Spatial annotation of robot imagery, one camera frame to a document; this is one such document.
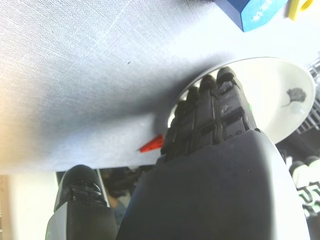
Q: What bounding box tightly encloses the white ceramic plate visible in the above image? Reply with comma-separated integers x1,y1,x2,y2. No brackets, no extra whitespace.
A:
167,56,316,146

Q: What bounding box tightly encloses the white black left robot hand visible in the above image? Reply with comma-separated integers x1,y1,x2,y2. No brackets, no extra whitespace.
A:
44,66,311,240

